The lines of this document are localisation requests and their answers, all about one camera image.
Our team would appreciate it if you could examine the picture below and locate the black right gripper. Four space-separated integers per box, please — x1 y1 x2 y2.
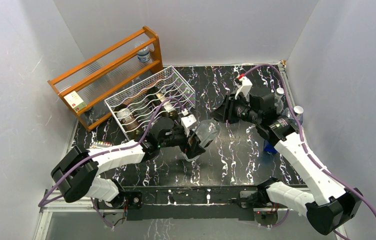
209 92 261 126

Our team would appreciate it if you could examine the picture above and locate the orange wooden shelf rack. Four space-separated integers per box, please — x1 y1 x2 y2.
48 26 164 131

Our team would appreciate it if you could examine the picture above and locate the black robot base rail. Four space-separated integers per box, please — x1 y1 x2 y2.
101 185 290 223

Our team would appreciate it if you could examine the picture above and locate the clear square bottle gold cap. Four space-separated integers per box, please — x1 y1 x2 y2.
186 119 221 162

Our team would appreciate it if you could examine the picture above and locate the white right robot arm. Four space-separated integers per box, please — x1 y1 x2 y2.
210 91 362 235

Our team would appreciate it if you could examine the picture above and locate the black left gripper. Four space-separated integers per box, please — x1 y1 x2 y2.
158 127 205 159

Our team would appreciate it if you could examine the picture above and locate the white green small box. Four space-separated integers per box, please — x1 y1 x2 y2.
64 91 87 113

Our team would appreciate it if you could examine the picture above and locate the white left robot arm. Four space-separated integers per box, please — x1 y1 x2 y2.
50 114 219 208

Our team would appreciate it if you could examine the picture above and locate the pack of coloured markers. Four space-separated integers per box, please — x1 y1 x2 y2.
89 141 113 149

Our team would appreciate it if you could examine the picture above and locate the blue white round jar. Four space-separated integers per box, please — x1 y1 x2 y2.
136 46 151 63

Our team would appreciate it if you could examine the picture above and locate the dark green tall wine bottle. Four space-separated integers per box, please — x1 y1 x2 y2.
146 86 178 120

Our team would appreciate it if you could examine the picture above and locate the green wine bottle grey foil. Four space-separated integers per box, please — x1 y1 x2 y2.
114 104 140 139

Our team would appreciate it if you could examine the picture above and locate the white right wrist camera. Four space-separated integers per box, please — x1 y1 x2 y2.
235 74 253 100

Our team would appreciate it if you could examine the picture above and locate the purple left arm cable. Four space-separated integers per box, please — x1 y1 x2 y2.
37 96 189 209

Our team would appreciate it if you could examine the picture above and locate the large clear bottle white cap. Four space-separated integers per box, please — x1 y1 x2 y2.
274 87 285 114

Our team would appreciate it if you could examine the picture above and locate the white wire wine rack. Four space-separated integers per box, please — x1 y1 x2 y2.
104 66 196 141

